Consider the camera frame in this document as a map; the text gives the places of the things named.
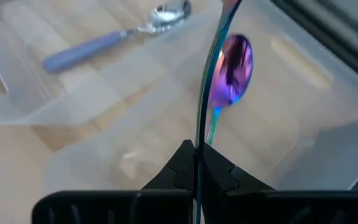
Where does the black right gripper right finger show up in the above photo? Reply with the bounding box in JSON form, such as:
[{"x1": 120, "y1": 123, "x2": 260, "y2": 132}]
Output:
[{"x1": 202, "y1": 144, "x2": 358, "y2": 224}]

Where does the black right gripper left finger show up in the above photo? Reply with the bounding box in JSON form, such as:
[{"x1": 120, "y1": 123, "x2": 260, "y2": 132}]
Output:
[{"x1": 32, "y1": 139, "x2": 196, "y2": 224}]

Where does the iridescent rainbow spoon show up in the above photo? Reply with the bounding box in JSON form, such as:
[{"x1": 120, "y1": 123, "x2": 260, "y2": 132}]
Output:
[
  {"x1": 194, "y1": 0, "x2": 244, "y2": 224},
  {"x1": 205, "y1": 33, "x2": 255, "y2": 146}
]

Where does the purple-handled silver spoon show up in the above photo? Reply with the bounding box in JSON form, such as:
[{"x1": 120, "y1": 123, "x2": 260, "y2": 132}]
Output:
[{"x1": 43, "y1": 0, "x2": 193, "y2": 75}]

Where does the clear plastic bin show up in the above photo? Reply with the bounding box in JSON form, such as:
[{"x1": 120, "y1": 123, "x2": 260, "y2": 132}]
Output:
[
  {"x1": 0, "y1": 0, "x2": 223, "y2": 127},
  {"x1": 44, "y1": 0, "x2": 358, "y2": 191}
]

